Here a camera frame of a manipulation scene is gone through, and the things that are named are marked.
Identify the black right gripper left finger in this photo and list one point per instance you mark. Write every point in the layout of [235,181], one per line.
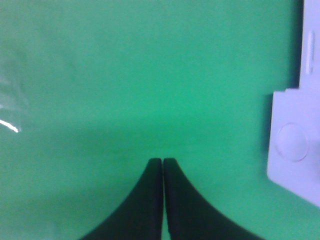
[140,215]

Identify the white microwave oven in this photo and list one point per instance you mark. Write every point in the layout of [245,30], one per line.
[300,105]

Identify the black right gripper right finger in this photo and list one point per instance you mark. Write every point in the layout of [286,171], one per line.
[190,216]

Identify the round white door button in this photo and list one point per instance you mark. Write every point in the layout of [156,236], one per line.
[292,142]

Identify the clear tape patch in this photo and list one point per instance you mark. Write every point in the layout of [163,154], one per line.
[14,103]

